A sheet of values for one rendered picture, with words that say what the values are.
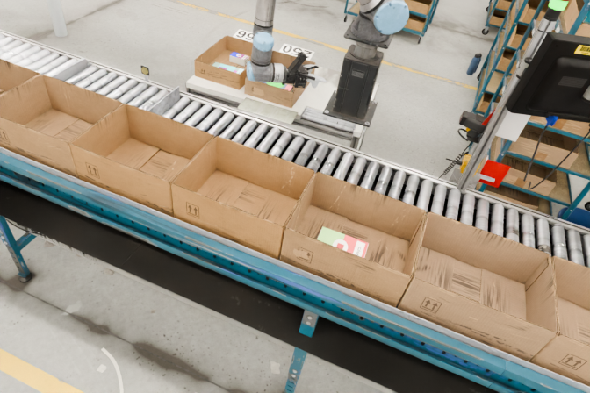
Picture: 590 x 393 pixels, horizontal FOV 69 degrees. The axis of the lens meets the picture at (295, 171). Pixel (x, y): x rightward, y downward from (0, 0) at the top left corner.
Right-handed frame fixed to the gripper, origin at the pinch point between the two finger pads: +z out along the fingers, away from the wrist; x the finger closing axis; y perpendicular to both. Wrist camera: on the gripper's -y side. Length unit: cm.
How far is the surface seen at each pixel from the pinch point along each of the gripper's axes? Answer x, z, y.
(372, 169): 40, 20, 27
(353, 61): -2.7, 15.1, -5.7
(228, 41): -74, -37, 20
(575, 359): 145, 35, 8
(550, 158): 40, 118, 19
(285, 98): -12.5, -12.3, 22.6
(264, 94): -18.9, -22.4, 24.3
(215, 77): -36, -47, 26
